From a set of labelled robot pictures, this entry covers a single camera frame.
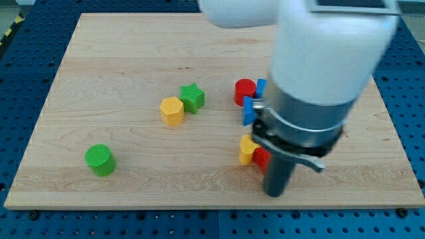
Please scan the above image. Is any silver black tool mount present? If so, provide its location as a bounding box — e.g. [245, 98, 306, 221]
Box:
[252, 74, 355, 173]

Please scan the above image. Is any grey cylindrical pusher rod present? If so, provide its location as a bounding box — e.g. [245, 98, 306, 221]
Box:
[262, 154, 295, 197]

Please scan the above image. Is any red star block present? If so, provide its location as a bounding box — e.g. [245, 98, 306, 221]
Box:
[253, 147, 271, 174]

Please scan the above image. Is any yellow heart block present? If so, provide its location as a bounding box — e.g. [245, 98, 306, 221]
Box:
[238, 134, 260, 165]

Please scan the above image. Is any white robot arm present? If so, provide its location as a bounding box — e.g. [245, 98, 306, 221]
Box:
[198, 0, 399, 197]

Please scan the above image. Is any blue triangle block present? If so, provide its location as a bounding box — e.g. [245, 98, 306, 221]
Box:
[242, 96, 257, 126]

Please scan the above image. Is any green star block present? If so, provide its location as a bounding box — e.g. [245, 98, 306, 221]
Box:
[179, 83, 205, 114]

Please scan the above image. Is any blue cube block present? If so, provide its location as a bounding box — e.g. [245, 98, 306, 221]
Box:
[255, 78, 267, 99]

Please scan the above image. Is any red cylinder block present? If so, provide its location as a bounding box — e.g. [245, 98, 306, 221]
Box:
[234, 78, 256, 106]

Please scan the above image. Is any yellow hexagon block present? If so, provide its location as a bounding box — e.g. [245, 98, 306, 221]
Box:
[159, 97, 185, 126]

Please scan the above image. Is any light wooden board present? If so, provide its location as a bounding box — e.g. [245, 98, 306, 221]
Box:
[5, 13, 424, 210]

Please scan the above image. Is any green cylinder block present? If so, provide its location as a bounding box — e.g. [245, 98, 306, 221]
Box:
[84, 144, 116, 177]

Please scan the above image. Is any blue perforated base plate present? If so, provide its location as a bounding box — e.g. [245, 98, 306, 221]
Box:
[1, 0, 424, 238]

